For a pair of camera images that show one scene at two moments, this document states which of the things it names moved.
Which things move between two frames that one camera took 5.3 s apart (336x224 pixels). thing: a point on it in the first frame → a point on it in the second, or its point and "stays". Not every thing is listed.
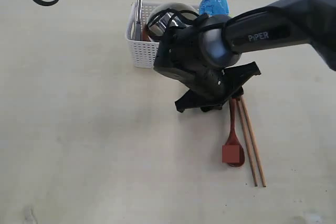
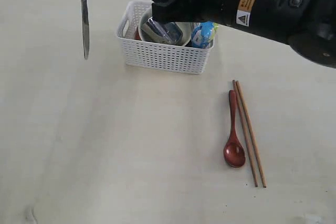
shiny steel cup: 160,23 stays
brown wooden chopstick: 253,141 stays
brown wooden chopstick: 240,112 stays
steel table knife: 138,32 → 84,11
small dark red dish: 145,37 → 136,36
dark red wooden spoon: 234,152 stays
